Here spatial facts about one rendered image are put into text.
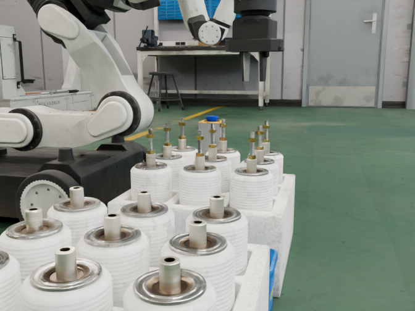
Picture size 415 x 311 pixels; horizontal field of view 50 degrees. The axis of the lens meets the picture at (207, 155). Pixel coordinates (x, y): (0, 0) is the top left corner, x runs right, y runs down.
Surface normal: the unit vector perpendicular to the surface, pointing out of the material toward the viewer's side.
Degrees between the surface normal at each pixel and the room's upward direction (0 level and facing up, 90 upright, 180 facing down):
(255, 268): 0
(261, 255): 0
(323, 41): 90
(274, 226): 90
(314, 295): 0
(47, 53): 90
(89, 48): 113
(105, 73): 90
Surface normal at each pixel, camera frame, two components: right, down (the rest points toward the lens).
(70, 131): -0.58, 0.36
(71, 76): -0.22, -0.31
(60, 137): -0.25, 0.18
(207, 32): 0.04, 0.32
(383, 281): 0.00, -0.98
